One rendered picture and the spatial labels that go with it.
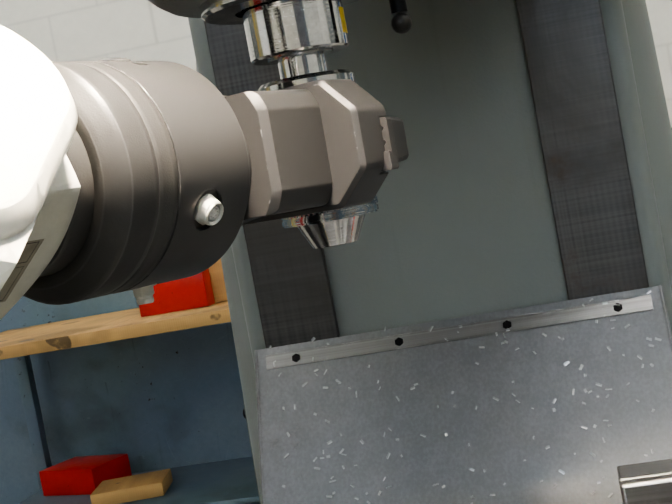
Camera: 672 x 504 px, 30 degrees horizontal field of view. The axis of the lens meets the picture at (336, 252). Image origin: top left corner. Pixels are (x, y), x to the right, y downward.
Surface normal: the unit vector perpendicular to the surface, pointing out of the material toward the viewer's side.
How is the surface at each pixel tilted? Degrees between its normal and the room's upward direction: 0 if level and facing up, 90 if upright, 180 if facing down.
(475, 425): 63
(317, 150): 90
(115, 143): 84
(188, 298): 90
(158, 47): 90
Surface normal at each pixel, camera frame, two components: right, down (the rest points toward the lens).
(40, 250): 0.63, 0.71
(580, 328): -0.25, -0.34
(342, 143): -0.55, 0.13
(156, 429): -0.20, 0.09
